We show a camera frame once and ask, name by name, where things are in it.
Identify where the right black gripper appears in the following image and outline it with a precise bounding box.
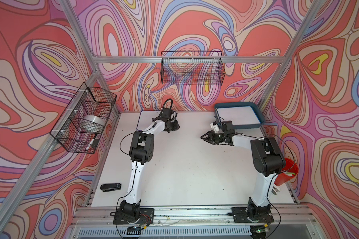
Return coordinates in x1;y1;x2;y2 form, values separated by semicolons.
200;130;226;145

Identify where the blue-framed whiteboard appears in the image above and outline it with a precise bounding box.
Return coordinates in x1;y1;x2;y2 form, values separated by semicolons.
216;106;260;125
136;111;160;131

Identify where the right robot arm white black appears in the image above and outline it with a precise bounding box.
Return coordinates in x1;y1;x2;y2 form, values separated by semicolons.
200;130;286;224

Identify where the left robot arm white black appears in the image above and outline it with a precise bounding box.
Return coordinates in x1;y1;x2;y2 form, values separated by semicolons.
118;119;180;223

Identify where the teal plastic storage box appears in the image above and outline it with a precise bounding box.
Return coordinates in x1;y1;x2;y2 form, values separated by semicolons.
214;102;265;129

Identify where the silver tape roll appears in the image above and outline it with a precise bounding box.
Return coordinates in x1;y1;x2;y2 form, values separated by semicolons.
79;115;105;134

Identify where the red plastic cup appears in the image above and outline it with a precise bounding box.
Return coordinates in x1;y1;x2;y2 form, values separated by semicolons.
275;158;299;186

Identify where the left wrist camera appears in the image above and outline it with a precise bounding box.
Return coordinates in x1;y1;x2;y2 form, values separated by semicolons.
160;108;178;121

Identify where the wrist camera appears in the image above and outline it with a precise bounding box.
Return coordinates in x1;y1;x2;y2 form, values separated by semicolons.
210;120;235;134
160;108;178;121

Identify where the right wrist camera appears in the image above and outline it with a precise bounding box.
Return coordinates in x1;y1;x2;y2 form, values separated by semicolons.
210;120;235;134

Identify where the back black wire basket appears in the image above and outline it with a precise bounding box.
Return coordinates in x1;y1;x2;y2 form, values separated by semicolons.
161;50;225;86

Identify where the black wire basket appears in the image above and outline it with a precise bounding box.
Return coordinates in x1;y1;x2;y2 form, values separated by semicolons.
50;83;117;154
161;50;225;86

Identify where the marker in wire basket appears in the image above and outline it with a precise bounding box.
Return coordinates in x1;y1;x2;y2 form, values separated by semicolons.
85;134;98;152

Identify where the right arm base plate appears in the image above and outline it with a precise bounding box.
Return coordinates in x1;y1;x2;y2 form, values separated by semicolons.
229;205;274;224

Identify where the left black wire basket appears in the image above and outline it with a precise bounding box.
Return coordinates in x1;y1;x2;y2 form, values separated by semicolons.
50;83;117;154

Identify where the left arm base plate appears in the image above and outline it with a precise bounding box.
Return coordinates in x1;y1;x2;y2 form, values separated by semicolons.
110;208;155;225

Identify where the aluminium front rail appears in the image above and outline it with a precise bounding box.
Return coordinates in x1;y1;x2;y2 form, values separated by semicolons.
71;204;318;228

